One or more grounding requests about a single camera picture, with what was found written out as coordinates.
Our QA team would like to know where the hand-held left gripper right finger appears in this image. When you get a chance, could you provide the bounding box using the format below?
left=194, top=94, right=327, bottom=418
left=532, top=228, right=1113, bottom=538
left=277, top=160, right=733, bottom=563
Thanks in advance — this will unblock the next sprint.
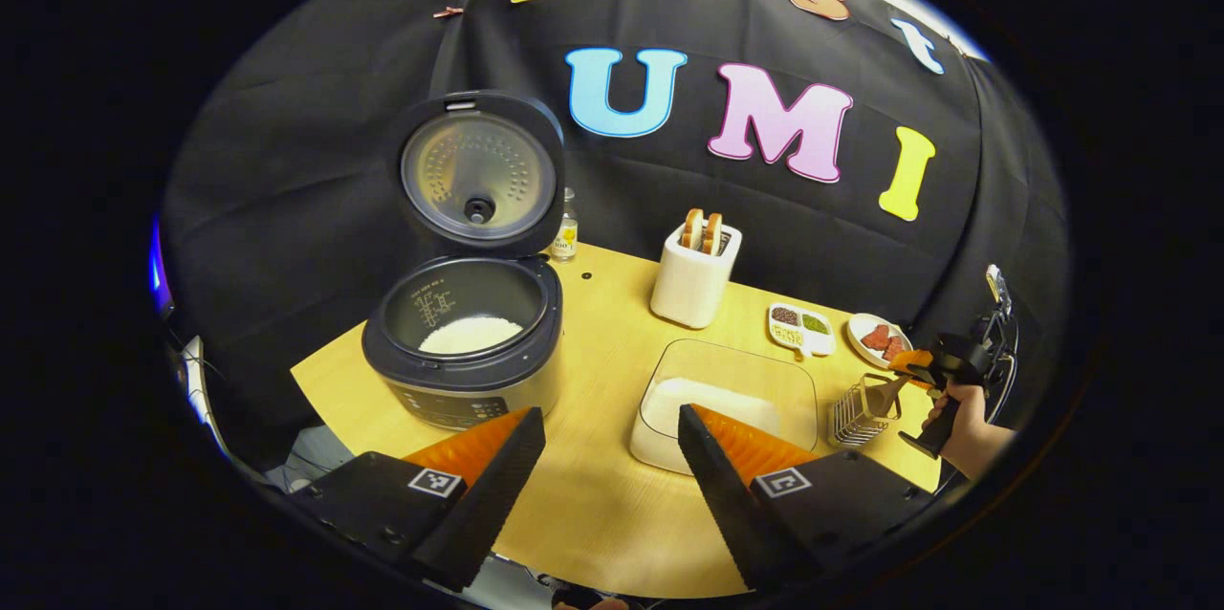
left=677, top=403, right=943, bottom=594

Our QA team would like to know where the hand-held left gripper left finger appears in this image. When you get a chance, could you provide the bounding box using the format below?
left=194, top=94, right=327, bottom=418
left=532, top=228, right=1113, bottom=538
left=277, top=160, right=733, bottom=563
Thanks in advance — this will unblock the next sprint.
left=287, top=406, right=548, bottom=594

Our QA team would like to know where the wire chopstick holder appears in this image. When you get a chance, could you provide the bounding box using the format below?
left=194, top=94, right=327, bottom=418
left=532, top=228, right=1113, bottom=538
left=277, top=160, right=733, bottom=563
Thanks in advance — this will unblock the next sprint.
left=828, top=373, right=903, bottom=449

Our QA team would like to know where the black lidded rice cooker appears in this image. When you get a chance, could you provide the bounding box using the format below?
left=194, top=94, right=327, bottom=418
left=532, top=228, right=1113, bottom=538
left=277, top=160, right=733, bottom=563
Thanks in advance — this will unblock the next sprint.
left=361, top=90, right=567, bottom=431

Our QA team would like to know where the white rice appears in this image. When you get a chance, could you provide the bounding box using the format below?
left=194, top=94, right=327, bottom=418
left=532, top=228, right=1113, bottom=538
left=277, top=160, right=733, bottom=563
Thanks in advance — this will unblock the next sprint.
left=419, top=316, right=525, bottom=356

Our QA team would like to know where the small white plate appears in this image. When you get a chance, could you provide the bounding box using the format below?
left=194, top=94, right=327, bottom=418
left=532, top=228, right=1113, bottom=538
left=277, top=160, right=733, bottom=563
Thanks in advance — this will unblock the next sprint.
left=847, top=313, right=914, bottom=370

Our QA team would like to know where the white divided dish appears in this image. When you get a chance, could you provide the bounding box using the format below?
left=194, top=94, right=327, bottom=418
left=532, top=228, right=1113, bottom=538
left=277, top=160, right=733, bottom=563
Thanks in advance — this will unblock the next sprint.
left=767, top=302, right=837, bottom=359

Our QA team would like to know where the clear plastic container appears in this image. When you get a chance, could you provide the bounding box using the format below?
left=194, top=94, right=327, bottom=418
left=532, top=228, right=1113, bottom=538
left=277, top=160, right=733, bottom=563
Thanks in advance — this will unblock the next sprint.
left=629, top=338, right=820, bottom=477

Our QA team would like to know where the white toaster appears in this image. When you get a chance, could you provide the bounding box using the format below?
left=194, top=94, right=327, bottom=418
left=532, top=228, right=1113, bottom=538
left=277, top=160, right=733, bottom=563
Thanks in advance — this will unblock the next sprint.
left=650, top=220, right=743, bottom=331

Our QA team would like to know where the small clear glass bottle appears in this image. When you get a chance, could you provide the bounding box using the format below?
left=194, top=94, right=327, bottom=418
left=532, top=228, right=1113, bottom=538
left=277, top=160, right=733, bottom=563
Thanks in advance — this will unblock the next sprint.
left=550, top=187, right=580, bottom=264

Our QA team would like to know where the black backdrop cloth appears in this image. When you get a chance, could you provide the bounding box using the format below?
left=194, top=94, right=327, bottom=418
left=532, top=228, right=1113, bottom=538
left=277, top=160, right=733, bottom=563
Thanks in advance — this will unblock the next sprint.
left=161, top=0, right=1070, bottom=458

